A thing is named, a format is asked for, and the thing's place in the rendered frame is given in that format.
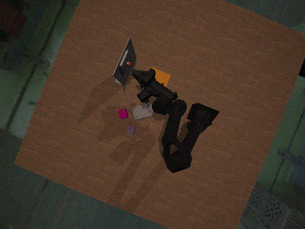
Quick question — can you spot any magenta square tile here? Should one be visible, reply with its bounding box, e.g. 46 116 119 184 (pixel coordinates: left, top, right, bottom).
118 109 128 119

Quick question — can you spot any orange square marking on table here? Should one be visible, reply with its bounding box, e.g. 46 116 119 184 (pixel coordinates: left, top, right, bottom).
151 67 171 87

